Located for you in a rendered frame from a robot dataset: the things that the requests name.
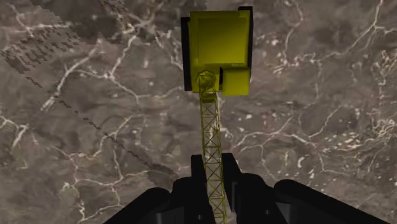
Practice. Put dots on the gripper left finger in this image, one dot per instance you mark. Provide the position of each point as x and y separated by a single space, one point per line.
189 198

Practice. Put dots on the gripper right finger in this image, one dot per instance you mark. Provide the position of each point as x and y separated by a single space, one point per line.
254 198

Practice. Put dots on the yellow toy crane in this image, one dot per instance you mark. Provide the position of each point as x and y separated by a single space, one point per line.
220 46

